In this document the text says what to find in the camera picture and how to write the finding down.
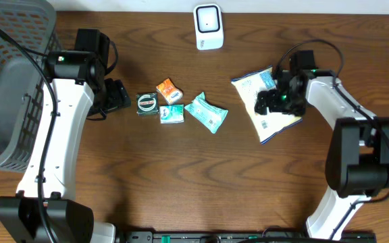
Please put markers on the small orange snack packet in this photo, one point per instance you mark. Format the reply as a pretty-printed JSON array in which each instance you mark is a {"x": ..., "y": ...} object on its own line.
[{"x": 168, "y": 90}]

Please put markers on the mint green tissue pack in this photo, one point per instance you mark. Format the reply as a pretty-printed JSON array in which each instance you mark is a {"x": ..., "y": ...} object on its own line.
[{"x": 210, "y": 116}]

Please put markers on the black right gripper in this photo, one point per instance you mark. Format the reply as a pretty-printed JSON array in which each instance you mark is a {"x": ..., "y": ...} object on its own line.
[{"x": 262, "y": 100}]

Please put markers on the grey plastic mesh basket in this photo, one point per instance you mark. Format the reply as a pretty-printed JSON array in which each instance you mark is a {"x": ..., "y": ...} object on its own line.
[{"x": 31, "y": 23}]

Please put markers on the yellow orange snack bag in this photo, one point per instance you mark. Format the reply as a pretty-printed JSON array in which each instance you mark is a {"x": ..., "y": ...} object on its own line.
[{"x": 248, "y": 86}]

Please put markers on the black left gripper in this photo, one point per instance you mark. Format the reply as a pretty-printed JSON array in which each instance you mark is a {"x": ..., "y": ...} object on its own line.
[{"x": 118, "y": 96}]

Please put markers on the white barcode scanner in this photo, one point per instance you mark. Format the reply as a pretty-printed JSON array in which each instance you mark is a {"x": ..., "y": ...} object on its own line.
[{"x": 208, "y": 27}]

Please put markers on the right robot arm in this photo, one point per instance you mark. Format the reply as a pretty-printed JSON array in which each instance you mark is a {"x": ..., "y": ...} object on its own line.
[{"x": 357, "y": 163}]

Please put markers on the white teal Kleenex tissue pack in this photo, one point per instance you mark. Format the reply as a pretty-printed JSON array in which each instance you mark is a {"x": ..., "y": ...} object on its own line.
[{"x": 171, "y": 114}]

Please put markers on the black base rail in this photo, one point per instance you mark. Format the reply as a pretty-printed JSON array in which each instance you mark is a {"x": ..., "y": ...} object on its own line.
[{"x": 272, "y": 235}]

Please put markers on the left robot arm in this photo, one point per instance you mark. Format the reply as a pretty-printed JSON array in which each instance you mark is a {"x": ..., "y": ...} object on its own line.
[{"x": 78, "y": 88}]

